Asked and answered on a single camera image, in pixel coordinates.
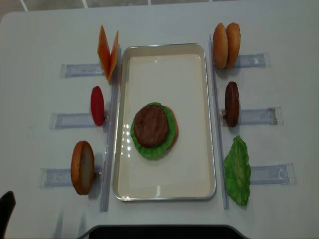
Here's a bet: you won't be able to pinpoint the clear holder rail left bun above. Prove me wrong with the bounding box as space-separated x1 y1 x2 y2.
39 167 103 188

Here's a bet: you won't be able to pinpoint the bun slice lower left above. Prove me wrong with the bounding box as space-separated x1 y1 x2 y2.
71 141 95 195

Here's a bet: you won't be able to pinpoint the clear holder rail right buns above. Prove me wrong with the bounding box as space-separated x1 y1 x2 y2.
233 52 271 68

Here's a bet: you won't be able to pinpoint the orange cheese slice left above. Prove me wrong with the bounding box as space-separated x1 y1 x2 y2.
97 25 111 81

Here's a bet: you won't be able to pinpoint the clear holder rail cheese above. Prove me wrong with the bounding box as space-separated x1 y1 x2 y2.
60 64 104 78

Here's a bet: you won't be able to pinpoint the red tomato slice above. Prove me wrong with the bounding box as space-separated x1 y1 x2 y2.
90 86 105 126

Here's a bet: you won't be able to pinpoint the long clear rail right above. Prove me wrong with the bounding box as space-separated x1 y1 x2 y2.
209 34 229 210

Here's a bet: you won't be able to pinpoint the bottom bun on tray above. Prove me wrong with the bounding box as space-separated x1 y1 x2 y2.
163 106 179 151

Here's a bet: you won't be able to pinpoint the orange cheese slice right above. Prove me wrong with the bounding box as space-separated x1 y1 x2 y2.
107 31 119 83

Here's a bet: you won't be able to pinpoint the white rectangular metal tray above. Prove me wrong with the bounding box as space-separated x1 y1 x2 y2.
113 43 216 201

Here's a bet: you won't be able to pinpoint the clear holder rail patty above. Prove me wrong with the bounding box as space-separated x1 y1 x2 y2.
218 107 282 126

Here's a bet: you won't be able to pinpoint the bun slice upper right inner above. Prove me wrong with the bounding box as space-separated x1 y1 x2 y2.
212 23 228 69

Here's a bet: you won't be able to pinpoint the clear holder rail tomato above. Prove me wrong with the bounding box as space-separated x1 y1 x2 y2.
49 113 98 129

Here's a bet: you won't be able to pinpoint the brown meat patty on tray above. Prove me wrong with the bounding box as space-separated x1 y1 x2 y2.
134 105 168 148

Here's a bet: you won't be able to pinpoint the long clear rail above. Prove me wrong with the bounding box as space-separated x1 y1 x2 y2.
100 45 122 212
209 34 229 210

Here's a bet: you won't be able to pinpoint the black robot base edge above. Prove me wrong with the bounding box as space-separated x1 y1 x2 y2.
85 225 244 239

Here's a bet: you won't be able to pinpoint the orange cheese slice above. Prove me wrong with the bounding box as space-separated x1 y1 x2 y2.
107 31 119 83
97 25 111 81

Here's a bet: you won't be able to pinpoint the clear holder rail lettuce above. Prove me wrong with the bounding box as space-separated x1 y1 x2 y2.
250 163 296 185

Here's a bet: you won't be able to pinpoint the bun slice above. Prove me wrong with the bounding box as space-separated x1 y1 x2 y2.
71 141 95 195
212 23 228 69

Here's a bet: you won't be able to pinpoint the standing green lettuce leaf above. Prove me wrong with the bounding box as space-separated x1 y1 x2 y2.
224 136 251 206

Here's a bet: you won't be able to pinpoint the standing brown meat patty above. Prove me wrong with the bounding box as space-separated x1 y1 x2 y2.
225 82 240 127

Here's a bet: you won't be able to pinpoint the long clear rail left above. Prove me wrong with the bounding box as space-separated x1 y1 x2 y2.
100 45 122 212

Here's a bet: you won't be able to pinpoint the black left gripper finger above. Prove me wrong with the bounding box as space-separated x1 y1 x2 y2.
0 191 16 239

